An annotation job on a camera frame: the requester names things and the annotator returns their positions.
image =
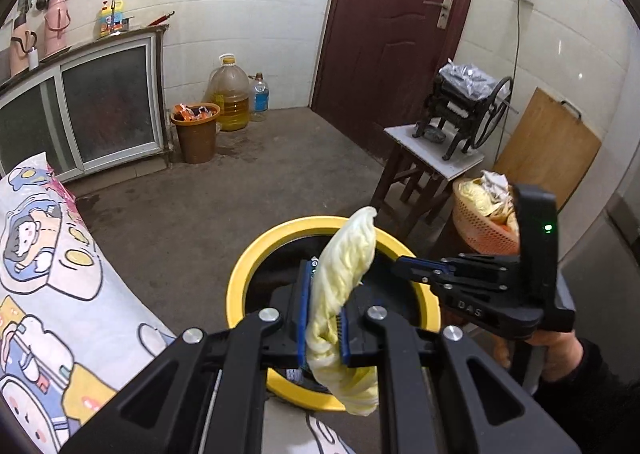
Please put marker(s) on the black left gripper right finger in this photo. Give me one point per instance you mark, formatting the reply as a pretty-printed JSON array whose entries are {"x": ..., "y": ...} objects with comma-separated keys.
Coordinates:
[{"x": 441, "y": 392}]

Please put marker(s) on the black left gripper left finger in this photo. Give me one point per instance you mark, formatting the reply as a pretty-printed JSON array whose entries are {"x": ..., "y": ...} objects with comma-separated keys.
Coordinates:
[{"x": 280, "y": 323}]

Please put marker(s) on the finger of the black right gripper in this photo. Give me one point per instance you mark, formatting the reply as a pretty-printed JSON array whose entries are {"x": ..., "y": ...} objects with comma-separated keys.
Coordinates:
[
  {"x": 415, "y": 278},
  {"x": 413, "y": 261}
]

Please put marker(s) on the black sleeve right forearm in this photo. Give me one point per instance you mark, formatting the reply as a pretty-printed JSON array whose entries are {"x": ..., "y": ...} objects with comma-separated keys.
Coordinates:
[{"x": 593, "y": 406}]

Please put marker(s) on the yellow rim black trash bin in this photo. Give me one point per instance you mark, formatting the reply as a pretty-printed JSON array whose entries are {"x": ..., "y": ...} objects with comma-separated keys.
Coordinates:
[{"x": 273, "y": 260}]

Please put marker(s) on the kitchen counter cabinet glass doors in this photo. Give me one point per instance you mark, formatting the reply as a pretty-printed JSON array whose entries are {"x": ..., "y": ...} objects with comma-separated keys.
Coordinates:
[{"x": 89, "y": 109}]

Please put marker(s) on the person right hand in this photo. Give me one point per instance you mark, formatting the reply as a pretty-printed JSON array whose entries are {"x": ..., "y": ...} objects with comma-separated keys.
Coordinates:
[{"x": 563, "y": 353}]

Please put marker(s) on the orange basket with vegetables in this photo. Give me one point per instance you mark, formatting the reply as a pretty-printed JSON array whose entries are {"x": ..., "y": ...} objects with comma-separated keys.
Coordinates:
[{"x": 484, "y": 214}]

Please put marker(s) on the white top wooden stool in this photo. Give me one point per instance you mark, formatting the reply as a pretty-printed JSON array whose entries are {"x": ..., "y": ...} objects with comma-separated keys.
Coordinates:
[{"x": 418, "y": 164}]

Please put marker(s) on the cartoon print tablecloth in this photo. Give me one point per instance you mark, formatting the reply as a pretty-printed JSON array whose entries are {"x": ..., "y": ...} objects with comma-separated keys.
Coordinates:
[{"x": 87, "y": 368}]

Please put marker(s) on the wooden cutting board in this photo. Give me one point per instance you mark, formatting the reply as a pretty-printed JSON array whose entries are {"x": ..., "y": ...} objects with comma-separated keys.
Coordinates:
[{"x": 551, "y": 147}]

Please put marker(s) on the black hand crank noodle machine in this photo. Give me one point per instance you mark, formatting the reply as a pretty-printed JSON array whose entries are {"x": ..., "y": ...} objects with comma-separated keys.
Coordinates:
[{"x": 470, "y": 100}]

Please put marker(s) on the clear water bottle blue label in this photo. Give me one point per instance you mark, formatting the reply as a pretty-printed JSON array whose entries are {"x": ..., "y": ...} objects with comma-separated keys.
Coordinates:
[{"x": 259, "y": 97}]

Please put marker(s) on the large cooking oil jug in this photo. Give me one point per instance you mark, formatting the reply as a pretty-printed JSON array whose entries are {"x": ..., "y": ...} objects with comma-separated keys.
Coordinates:
[{"x": 229, "y": 87}]

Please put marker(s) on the brown waste bin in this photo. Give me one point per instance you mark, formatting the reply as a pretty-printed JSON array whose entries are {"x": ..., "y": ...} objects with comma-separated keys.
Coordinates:
[{"x": 196, "y": 126}]

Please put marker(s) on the dark red wooden door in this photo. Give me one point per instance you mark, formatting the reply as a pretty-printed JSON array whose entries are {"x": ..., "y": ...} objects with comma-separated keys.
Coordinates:
[{"x": 377, "y": 63}]

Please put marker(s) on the pink thermos left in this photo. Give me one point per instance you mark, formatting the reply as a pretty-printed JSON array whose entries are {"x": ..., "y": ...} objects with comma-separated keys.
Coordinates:
[{"x": 22, "y": 40}]

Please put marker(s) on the pink thermos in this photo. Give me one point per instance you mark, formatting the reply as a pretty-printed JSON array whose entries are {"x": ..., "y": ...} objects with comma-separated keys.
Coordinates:
[
  {"x": 56, "y": 22},
  {"x": 22, "y": 40}
]

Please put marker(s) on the pink thermos right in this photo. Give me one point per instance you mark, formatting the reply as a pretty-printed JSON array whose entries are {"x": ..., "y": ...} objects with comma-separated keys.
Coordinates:
[{"x": 56, "y": 22}]

